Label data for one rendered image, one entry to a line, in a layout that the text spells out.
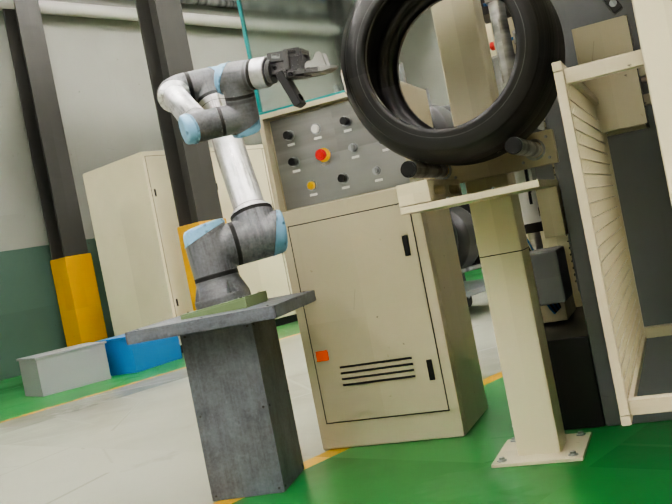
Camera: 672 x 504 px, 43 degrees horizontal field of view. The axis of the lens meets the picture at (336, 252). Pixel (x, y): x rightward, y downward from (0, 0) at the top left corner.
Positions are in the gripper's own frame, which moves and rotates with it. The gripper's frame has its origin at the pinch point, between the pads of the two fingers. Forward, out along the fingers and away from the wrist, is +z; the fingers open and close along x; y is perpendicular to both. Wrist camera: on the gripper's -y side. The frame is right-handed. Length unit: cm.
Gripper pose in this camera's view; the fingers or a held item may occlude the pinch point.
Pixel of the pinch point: (333, 69)
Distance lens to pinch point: 246.4
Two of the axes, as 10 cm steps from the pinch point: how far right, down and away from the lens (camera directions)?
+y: -0.8, -10.0, -0.5
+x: 3.7, -0.8, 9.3
